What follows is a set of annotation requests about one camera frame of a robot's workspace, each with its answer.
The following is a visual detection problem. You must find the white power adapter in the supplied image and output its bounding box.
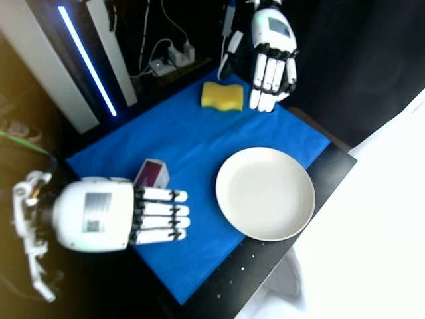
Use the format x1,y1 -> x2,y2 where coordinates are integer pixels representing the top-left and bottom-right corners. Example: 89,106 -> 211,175
148,58 -> 177,78

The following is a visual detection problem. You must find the white cable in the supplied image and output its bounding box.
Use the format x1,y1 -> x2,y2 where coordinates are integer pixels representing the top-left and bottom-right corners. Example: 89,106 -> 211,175
161,0 -> 192,46
129,0 -> 150,80

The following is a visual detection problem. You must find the yellow green sponge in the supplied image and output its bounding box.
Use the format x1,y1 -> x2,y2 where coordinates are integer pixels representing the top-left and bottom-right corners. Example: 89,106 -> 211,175
201,81 -> 245,114

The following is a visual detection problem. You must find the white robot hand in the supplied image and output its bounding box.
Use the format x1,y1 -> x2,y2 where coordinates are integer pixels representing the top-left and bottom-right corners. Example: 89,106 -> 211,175
52,177 -> 192,253
217,7 -> 299,113

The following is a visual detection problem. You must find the maroon and white small box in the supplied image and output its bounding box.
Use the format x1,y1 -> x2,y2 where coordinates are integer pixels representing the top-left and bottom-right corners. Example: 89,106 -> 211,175
132,158 -> 171,189

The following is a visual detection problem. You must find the white column with blue light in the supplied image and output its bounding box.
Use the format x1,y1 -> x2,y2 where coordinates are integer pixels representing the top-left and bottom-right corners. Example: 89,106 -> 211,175
0,0 -> 139,135

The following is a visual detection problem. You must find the green cable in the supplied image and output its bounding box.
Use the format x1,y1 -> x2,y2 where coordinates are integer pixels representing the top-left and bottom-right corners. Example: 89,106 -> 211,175
0,130 -> 59,163

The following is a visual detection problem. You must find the white round plate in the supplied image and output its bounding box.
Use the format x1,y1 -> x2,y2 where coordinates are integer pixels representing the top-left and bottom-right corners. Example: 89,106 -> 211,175
214,146 -> 316,243

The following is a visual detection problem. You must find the blue table cloth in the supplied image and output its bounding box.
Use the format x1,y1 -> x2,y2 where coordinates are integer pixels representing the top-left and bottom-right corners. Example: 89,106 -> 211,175
65,71 -> 333,306

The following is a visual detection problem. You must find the white power strip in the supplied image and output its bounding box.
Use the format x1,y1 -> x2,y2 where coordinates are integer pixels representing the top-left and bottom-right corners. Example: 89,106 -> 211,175
167,39 -> 196,66

